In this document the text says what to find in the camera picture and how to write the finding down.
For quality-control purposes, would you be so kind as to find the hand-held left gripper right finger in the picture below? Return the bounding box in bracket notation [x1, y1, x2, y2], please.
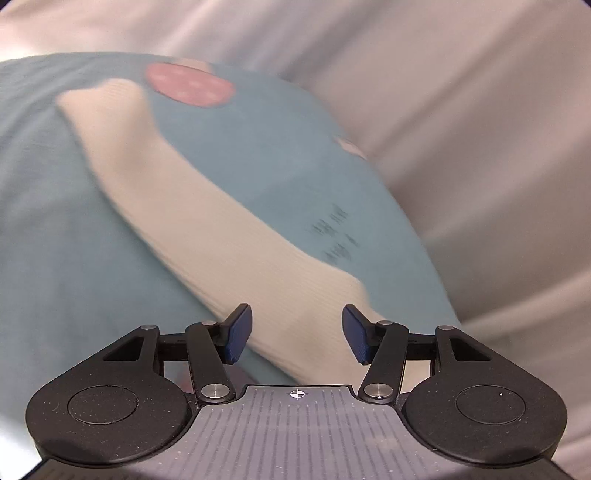
[342, 304, 493, 403]

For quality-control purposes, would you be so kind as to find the white bed sheet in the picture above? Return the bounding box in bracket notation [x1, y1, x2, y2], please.
[0, 0, 591, 462]

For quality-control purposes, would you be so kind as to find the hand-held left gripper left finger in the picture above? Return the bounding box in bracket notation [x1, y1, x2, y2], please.
[102, 303, 254, 403]

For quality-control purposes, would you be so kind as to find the light blue mushroom print blanket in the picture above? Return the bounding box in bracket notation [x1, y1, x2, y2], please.
[0, 52, 462, 393]

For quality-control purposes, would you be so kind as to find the cream ribbed sock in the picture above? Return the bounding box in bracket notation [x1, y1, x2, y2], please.
[55, 78, 435, 387]

